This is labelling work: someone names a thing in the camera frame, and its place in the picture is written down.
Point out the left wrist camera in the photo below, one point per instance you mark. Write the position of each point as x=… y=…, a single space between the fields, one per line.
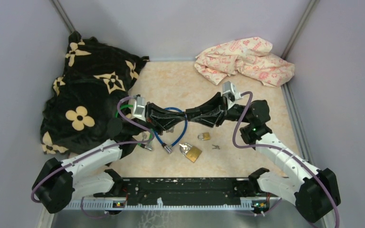
x=139 y=108

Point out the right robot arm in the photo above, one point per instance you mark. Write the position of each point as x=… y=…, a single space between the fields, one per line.
x=314 y=192

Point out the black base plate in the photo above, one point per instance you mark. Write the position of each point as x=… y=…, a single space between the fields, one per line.
x=189 y=192

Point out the large brass padlock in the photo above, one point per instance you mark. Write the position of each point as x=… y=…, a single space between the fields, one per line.
x=193 y=154

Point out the black floral blanket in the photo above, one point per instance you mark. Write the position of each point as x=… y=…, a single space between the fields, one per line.
x=95 y=78

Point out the small brass padlock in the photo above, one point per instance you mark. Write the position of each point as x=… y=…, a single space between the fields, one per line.
x=204 y=136

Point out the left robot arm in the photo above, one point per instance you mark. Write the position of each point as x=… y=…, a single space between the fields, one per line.
x=60 y=182

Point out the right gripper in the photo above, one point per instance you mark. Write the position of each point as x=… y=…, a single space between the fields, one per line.
x=215 y=118

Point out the crumpled printed paper bag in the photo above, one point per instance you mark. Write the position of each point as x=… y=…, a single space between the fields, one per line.
x=251 y=57

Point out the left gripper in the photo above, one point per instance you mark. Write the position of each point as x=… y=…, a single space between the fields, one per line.
x=154 y=113

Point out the small padlock keys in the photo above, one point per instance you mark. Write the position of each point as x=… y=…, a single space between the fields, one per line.
x=215 y=147

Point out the aluminium frame rail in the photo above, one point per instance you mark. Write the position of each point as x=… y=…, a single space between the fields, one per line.
x=113 y=204

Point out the large padlock keys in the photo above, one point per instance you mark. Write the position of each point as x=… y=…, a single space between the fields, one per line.
x=185 y=148

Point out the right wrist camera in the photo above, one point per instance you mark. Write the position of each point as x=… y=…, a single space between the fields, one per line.
x=230 y=91

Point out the blue lock keys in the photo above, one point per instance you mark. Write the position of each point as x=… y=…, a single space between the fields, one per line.
x=170 y=130

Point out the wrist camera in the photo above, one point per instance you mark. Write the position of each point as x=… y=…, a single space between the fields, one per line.
x=139 y=108
x=230 y=91

